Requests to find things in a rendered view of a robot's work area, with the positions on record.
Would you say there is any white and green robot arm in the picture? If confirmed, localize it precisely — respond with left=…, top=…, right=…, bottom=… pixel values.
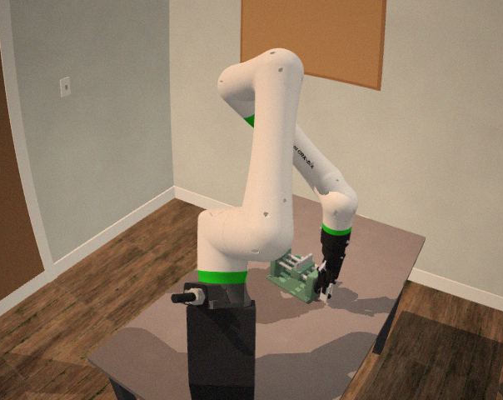
left=171, top=48, right=358, bottom=309

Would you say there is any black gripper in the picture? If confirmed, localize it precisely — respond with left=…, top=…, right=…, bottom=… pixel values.
left=316, top=245, right=346, bottom=302

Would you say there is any green clamp slide with handwheel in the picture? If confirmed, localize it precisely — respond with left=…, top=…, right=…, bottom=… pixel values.
left=266, top=247, right=321, bottom=303

